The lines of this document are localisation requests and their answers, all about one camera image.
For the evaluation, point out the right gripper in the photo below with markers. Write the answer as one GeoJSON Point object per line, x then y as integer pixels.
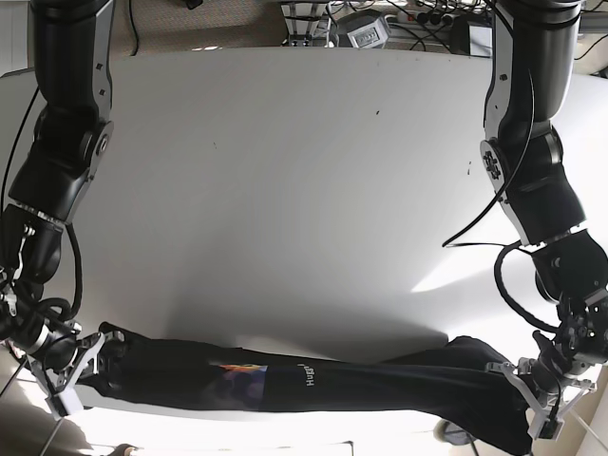
{"type": "Point", "coordinates": [58, 365]}

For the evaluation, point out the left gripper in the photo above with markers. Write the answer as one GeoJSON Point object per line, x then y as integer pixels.
{"type": "Point", "coordinates": [549, 393]}

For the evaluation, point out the black T-shirt with print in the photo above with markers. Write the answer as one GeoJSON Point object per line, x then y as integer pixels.
{"type": "Point", "coordinates": [450, 382]}

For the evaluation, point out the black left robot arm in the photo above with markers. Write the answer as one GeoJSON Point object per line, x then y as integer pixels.
{"type": "Point", "coordinates": [533, 45]}

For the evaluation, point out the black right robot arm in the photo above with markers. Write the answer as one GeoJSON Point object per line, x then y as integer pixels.
{"type": "Point", "coordinates": [71, 66]}

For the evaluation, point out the round black stand base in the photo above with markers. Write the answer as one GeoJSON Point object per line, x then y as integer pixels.
{"type": "Point", "coordinates": [449, 433]}

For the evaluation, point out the grey power adapter box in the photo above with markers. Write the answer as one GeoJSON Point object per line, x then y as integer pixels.
{"type": "Point", "coordinates": [480, 41]}

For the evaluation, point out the grey socket box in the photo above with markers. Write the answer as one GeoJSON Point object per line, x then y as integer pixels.
{"type": "Point", "coordinates": [364, 29]}

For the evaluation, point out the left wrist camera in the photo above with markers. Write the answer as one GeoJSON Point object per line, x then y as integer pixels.
{"type": "Point", "coordinates": [542, 427]}

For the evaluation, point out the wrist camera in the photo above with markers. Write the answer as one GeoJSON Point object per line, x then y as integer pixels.
{"type": "Point", "coordinates": [542, 427]}
{"type": "Point", "coordinates": [64, 403]}

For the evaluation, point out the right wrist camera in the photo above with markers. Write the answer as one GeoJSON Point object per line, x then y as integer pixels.
{"type": "Point", "coordinates": [64, 403]}

